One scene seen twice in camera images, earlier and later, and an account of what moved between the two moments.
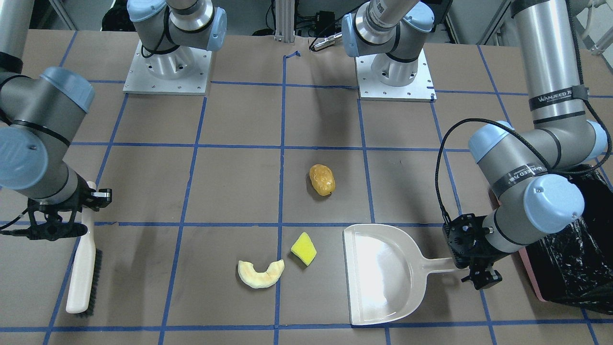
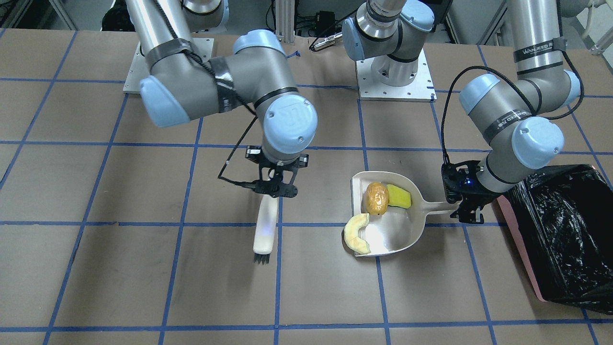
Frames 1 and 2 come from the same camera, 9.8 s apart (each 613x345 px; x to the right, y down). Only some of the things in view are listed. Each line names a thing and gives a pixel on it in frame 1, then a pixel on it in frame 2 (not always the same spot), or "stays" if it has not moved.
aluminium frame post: (285, 21) stays
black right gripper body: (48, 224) → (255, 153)
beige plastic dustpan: (387, 273) → (398, 229)
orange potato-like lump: (323, 179) → (377, 198)
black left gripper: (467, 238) → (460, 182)
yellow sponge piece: (304, 248) → (399, 197)
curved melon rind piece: (256, 280) → (352, 235)
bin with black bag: (575, 266) stays
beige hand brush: (85, 276) → (263, 239)
